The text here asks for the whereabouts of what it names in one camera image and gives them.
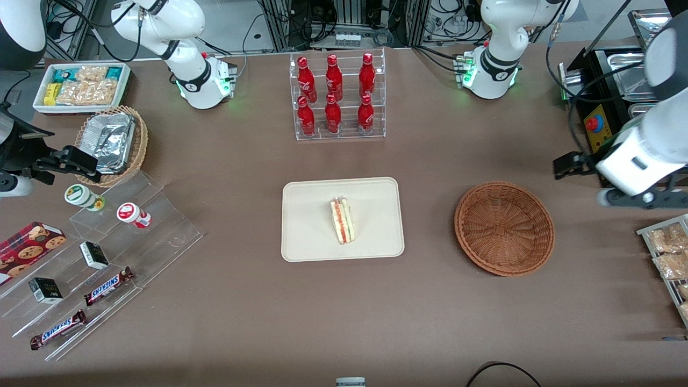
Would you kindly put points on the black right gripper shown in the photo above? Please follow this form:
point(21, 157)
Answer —
point(20, 152)

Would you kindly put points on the triangle sandwich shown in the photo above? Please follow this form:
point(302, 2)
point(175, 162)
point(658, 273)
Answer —
point(343, 220)

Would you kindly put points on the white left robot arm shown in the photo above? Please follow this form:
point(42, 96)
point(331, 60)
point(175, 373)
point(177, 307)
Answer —
point(500, 70)

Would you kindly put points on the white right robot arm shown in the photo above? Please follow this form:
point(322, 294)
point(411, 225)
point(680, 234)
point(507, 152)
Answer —
point(199, 86)

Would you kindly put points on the tan wicker basket with foil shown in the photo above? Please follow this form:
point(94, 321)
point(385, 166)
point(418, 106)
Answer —
point(141, 140)

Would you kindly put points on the round brown wicker basket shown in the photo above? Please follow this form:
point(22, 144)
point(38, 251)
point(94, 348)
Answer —
point(505, 228)

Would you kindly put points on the cream rectangular tray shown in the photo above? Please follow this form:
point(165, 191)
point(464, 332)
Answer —
point(312, 226)

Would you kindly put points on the green lid cup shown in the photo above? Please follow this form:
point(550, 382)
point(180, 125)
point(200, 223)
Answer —
point(80, 196)

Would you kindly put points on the aluminium foil container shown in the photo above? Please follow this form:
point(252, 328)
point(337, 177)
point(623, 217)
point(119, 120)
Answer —
point(110, 140)

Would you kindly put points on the black appliance with yellow panel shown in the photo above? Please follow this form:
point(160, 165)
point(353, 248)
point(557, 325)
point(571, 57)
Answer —
point(602, 142)

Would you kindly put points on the clear bag of crackers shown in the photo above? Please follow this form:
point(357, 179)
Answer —
point(88, 94)
point(91, 73)

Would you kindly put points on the white snack bin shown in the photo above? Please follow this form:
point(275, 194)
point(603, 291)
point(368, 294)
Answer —
point(40, 105)

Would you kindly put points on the yellow snack packet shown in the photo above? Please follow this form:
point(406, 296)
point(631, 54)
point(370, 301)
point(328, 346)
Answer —
point(52, 94)

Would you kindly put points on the red lid cup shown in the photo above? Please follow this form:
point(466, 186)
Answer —
point(131, 214)

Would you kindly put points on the green snack packet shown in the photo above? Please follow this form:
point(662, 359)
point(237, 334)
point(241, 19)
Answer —
point(64, 74)

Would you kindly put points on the teal snack packet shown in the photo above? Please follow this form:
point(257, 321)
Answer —
point(113, 73)

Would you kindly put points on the small black box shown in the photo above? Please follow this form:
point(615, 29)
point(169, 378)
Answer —
point(45, 290)
point(94, 255)

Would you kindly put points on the red cookie box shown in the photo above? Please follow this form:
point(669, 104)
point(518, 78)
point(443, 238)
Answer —
point(27, 250)

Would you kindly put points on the stainless steel pan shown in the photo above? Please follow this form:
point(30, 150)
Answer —
point(631, 75)
point(647, 27)

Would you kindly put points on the clear acrylic stepped display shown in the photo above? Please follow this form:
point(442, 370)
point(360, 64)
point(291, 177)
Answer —
point(161, 236)

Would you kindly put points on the clear bag of fried snacks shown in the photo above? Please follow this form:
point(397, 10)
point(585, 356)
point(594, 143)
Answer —
point(685, 310)
point(683, 291)
point(669, 239)
point(673, 265)

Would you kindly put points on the Snickers bar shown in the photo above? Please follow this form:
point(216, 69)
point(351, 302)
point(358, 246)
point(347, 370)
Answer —
point(58, 329)
point(107, 286)

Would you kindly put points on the red cola bottle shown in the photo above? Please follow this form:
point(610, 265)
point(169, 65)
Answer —
point(367, 74)
point(332, 114)
point(306, 78)
point(306, 117)
point(365, 114)
point(334, 77)

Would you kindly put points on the clear acrylic bottle rack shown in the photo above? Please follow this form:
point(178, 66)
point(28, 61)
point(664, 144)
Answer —
point(346, 131)

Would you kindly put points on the white power strip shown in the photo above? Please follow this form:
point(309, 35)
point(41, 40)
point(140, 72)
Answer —
point(352, 38)

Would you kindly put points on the small grey white box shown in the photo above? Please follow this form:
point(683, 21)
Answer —
point(350, 382)

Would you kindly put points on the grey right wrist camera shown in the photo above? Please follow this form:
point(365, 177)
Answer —
point(16, 186)

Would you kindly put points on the aluminium frame rack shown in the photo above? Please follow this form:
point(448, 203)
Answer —
point(279, 21)

